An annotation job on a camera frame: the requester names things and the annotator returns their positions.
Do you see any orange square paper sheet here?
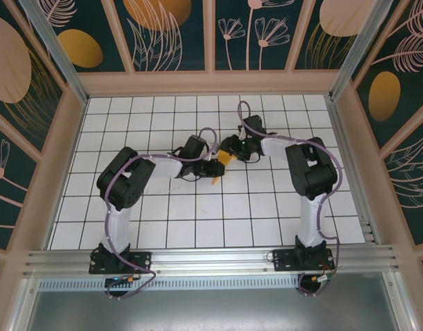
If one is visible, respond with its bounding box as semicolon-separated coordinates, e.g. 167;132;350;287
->
210;148;235;186

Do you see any grey metal panel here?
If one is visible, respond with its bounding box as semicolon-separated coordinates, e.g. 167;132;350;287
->
10;272;417;331

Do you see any small board with blue light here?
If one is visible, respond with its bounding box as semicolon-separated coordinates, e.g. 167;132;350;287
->
104;274;136;287

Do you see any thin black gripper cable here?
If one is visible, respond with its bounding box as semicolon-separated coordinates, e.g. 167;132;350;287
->
237;151;264;164

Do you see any long aluminium mounting rail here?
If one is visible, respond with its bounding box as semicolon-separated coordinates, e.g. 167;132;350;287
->
23;243;402;277

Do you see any slotted grey cable duct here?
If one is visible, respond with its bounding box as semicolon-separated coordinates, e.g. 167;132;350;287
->
37;277;302;291

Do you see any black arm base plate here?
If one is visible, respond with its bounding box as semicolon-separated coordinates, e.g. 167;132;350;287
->
89;250;153;275
272;248;335;273

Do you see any aluminium side rail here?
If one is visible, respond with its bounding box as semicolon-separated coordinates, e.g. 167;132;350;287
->
326;98;377;245

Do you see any aluminium corner post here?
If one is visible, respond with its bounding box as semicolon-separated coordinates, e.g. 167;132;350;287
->
24;0;90;106
329;0;395;101

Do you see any yellow plug with wires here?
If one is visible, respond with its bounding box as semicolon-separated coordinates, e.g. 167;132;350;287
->
309;274;335;285

